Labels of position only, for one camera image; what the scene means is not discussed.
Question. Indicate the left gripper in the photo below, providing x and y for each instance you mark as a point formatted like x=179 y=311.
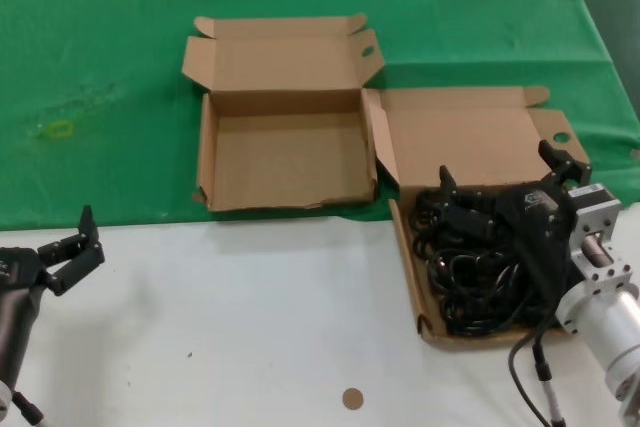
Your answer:
x=20 y=269

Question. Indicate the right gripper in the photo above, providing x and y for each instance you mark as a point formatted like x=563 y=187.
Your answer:
x=537 y=227

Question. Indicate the torn-edged brown cardboard box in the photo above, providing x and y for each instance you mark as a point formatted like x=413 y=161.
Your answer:
x=290 y=157

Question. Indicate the yellow rubber band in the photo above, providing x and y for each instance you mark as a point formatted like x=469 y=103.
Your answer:
x=51 y=131

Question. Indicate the green table cloth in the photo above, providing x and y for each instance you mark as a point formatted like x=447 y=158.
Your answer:
x=100 y=47

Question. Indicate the brown round paper disc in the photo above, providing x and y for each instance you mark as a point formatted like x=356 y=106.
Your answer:
x=352 y=399

